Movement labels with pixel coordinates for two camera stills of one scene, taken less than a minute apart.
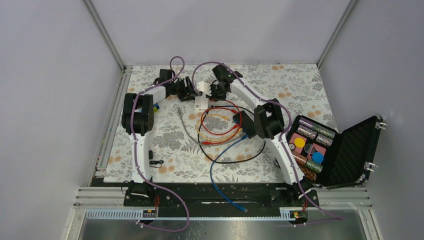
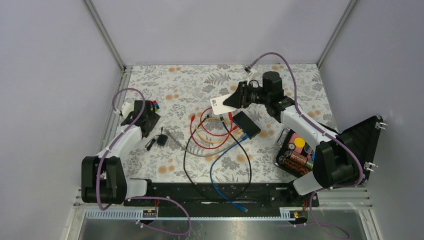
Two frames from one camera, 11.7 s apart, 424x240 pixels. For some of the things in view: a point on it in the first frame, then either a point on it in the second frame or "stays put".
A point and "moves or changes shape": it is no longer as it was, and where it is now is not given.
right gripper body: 217,93 → 251,95
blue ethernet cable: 241,207 stays put
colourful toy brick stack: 156,107 stays put
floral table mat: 221,123 stays put
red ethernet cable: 232,128 → 191,132
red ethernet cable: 207,143 moves or changes shape
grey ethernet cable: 188,133 → 200,154
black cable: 199,139 → 249,153
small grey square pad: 201,102 moves or changes shape
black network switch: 247,125 stays put
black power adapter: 151,157 → 161,141
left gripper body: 180,89 → 154,118
